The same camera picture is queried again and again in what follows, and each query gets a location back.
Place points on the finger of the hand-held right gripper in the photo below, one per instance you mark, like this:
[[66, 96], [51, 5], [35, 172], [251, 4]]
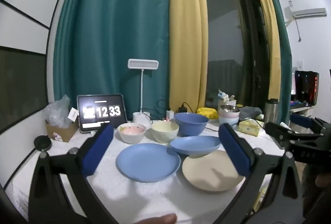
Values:
[[279, 132], [301, 121]]

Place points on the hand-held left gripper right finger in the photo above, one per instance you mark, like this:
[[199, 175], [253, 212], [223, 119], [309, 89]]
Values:
[[232, 151]]

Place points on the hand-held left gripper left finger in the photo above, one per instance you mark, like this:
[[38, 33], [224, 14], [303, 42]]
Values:
[[98, 149]]

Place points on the beige plate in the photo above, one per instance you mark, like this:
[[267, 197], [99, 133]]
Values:
[[206, 174]]

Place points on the pink strawberry print bowl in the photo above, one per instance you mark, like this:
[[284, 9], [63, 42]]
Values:
[[130, 130]]

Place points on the deep blue plate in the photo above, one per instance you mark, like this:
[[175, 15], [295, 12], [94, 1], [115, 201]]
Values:
[[194, 145]]

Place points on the large blue bowl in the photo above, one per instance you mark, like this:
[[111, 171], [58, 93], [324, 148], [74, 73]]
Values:
[[191, 125]]

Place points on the pale yellow bowl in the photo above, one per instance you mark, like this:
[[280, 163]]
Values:
[[165, 133]]

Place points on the person's right hand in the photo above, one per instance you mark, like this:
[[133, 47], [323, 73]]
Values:
[[323, 180]]

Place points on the person's left hand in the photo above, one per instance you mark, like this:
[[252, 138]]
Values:
[[160, 219]]

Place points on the white computer desk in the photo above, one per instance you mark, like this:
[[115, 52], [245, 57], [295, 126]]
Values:
[[301, 111]]

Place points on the lit keyboard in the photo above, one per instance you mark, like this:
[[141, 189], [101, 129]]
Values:
[[300, 104]]

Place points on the steel thermos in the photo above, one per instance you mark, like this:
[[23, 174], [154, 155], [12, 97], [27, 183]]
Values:
[[271, 112]]

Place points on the yellow tissue box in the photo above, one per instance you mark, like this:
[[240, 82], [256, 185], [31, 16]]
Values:
[[248, 128]]

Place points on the light blue bowl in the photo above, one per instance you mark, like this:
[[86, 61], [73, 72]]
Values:
[[228, 121]]

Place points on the black computer case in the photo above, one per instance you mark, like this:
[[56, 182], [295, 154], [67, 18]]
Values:
[[306, 86]]

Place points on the grey cloth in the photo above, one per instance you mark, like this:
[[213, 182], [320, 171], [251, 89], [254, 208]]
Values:
[[249, 111]]

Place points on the cardboard box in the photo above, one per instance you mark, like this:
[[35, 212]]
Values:
[[64, 133]]

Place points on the tablet with clock display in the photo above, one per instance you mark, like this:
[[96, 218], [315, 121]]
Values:
[[102, 111]]

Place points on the small white box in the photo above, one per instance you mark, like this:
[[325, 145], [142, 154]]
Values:
[[73, 114]]

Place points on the steel bowl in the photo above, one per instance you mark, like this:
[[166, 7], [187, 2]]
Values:
[[228, 108]]

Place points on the yellow packet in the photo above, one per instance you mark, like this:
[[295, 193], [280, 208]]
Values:
[[206, 112]]

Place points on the white perforated basket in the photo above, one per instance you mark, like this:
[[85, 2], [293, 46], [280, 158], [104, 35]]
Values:
[[226, 103]]

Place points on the clear plastic bag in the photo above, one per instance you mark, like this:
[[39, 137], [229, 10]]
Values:
[[58, 112]]

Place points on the black round object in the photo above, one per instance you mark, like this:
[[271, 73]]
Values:
[[42, 142]]

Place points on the blue and white packet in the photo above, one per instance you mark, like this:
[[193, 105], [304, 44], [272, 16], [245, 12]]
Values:
[[222, 94]]

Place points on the black charger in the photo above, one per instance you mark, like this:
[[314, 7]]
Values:
[[183, 110]]

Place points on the white textured tablecloth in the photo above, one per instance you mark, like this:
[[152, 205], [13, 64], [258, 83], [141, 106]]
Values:
[[144, 198]]

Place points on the white power strip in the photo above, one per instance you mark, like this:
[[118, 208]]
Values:
[[170, 119]]

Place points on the white charger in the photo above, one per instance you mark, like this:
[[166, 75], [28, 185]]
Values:
[[170, 114]]

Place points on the teal curtain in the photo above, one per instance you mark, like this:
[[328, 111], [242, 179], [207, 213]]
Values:
[[284, 45], [111, 19]]

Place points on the yellow curtain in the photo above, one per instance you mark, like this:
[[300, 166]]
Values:
[[187, 32], [269, 32]]

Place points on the white desk lamp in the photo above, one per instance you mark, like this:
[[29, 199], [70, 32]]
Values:
[[143, 64]]

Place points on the white air conditioner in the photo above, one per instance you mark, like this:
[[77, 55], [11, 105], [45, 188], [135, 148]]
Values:
[[307, 12]]

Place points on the dark glass sliding door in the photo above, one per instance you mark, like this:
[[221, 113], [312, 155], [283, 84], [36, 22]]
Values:
[[225, 32]]

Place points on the white wall socket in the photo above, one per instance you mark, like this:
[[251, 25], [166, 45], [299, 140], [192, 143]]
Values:
[[300, 65]]

